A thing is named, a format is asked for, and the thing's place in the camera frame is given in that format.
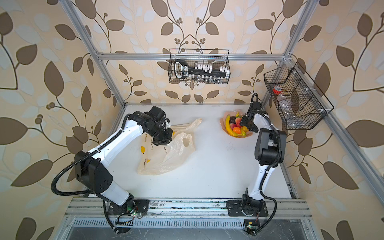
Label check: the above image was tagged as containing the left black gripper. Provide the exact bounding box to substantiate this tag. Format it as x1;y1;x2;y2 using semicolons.
146;123;177;145

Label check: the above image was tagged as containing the yellow green banana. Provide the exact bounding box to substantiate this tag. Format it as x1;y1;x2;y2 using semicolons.
225;115;240;137

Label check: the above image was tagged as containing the banana print plastic bag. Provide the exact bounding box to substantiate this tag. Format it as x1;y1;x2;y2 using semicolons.
137;118;203;176

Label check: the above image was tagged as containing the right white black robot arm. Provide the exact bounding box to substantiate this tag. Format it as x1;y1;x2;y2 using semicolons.
242;102;283;200

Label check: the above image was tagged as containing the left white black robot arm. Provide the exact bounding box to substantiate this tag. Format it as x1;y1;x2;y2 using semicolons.
51;106;173;206

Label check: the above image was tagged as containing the orange tangerine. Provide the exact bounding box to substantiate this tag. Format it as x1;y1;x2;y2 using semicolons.
233;127;242;135

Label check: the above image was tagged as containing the dark brown fig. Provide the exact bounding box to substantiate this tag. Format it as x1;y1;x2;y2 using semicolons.
230;116;237;124

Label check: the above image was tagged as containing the red strawberry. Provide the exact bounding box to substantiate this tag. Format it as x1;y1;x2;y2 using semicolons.
230;123;237;130

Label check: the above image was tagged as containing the pink wavy fruit plate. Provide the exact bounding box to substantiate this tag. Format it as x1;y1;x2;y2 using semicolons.
220;111;252;139

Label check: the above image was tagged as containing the clear bottle red cap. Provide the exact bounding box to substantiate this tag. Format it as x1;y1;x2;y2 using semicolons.
273;86;300;122

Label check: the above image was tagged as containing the black white tool set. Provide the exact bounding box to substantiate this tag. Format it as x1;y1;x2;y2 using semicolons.
173;60;231;79

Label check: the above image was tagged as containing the black wire basket right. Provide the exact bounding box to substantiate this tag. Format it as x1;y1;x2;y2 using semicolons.
264;62;334;130

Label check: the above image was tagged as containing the black wire basket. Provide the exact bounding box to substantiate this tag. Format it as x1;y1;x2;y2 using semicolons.
264;62;334;130
167;48;231;85

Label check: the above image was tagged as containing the black wire basket centre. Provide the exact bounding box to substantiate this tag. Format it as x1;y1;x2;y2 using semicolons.
167;48;231;85

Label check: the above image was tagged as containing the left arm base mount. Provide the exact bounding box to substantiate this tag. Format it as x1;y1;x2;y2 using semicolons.
108;199;150;216

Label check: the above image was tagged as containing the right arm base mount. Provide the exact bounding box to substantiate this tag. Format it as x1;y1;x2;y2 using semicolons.
226;200;269;217

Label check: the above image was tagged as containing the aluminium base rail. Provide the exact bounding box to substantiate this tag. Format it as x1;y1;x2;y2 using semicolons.
65;198;313;220

